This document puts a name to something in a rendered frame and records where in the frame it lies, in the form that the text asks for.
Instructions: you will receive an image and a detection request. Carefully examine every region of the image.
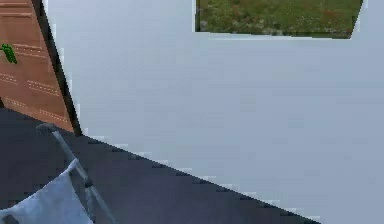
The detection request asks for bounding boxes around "window with green view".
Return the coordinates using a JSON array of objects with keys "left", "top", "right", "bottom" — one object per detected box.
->
[{"left": 194, "top": 0, "right": 364, "bottom": 40}]

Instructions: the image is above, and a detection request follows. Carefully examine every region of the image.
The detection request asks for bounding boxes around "white cloth laundry hamper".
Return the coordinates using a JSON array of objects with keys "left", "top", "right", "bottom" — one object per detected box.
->
[{"left": 0, "top": 122, "right": 120, "bottom": 224}]

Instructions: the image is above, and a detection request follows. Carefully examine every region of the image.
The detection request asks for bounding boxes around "brown wooden room door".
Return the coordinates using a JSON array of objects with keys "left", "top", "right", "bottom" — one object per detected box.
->
[{"left": 0, "top": 0, "right": 75, "bottom": 133}]

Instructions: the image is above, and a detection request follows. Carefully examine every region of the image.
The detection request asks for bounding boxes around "green door handle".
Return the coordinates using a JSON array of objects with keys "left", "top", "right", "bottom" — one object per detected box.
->
[{"left": 0, "top": 43, "right": 18, "bottom": 65}]

